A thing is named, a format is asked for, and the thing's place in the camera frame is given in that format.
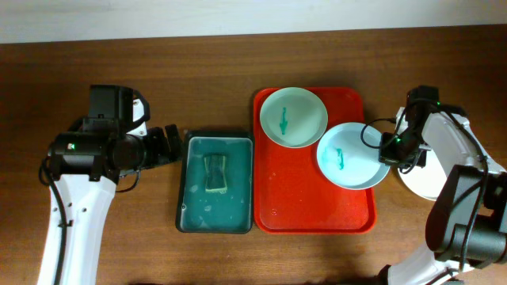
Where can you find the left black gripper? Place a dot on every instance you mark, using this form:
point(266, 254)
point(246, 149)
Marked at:
point(162, 155)

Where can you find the white plate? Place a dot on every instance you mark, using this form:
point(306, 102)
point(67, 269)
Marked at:
point(428, 181)

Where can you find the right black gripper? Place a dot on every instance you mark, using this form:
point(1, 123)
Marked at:
point(386, 155)

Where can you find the red plastic tray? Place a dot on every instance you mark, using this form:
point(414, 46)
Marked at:
point(292, 196)

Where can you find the light blue plate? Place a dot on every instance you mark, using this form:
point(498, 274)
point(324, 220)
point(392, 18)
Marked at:
point(347, 156)

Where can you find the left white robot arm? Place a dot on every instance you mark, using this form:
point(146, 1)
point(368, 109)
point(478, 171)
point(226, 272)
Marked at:
point(82, 170)

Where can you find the green yellow sponge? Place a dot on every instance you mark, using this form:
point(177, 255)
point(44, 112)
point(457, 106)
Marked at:
point(215, 168)

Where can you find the pale green plate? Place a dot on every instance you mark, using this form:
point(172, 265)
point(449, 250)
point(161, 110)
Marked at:
point(293, 117)

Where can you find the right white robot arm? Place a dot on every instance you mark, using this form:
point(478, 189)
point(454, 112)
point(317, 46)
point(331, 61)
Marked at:
point(466, 228)

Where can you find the dark green water basin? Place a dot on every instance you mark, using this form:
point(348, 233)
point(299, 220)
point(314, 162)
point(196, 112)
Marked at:
point(199, 211)

